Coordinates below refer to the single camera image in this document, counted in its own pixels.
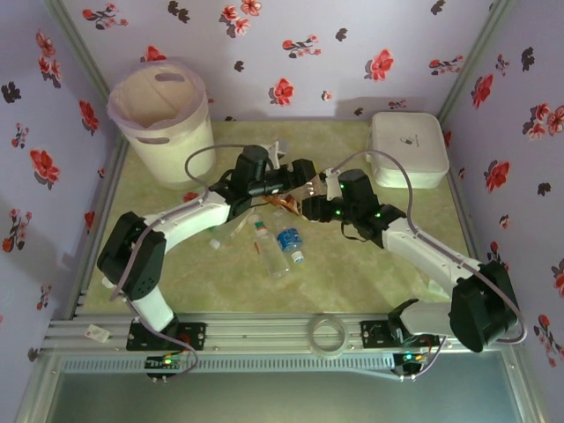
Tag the clear bottle white cap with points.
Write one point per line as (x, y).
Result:
(242, 222)

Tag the clear bottle blue label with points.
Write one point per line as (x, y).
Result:
(288, 238)

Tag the clear bottle red green label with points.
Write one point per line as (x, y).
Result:
(273, 260)

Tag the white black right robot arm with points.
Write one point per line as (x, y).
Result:
(423, 251)

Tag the white plastic bin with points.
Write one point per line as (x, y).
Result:
(185, 145)

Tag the translucent bin liner bag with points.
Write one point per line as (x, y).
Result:
(132, 110)

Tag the small red scrap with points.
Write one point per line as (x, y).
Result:
(256, 247)

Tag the white lidded storage box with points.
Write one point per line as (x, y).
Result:
(410, 141)

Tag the clear tape roll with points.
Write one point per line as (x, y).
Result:
(311, 333)

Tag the small circuit board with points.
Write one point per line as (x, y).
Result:
(410, 356)
(165, 361)

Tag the white paper tag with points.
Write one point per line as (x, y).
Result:
(98, 333)

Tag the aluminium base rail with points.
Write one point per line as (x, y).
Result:
(264, 330)

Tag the aluminium frame post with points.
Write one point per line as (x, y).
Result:
(482, 44)
(81, 44)

